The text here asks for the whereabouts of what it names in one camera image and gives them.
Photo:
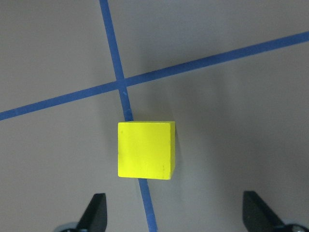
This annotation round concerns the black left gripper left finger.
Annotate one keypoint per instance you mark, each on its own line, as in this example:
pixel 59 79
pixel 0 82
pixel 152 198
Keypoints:
pixel 94 218

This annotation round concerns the yellow wooden block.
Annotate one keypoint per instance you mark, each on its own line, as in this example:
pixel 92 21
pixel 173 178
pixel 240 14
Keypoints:
pixel 146 149

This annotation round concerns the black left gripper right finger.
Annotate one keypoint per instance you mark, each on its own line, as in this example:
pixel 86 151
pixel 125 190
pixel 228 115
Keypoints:
pixel 257 216

